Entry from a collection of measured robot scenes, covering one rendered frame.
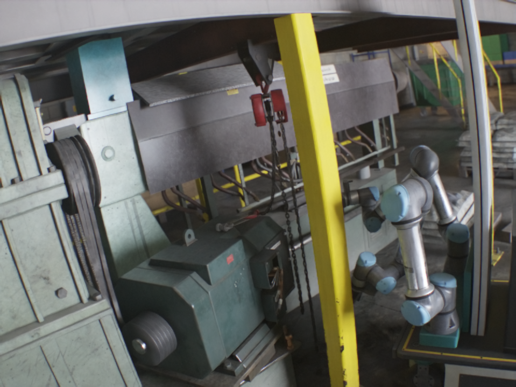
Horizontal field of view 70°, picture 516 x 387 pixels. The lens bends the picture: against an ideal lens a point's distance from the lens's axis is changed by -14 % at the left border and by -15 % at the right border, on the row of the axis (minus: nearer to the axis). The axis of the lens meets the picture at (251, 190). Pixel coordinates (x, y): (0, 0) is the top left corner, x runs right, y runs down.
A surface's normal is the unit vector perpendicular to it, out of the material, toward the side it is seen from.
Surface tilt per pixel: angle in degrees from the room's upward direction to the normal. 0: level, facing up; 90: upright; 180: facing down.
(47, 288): 90
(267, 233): 45
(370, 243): 90
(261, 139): 90
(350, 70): 78
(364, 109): 90
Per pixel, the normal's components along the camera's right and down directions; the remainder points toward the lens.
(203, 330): 0.84, -0.03
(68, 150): 0.33, -0.59
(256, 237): 0.47, -0.69
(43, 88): 0.63, 0.08
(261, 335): 0.66, -0.47
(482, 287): -0.54, 0.31
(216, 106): 0.57, -0.12
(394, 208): -0.85, 0.15
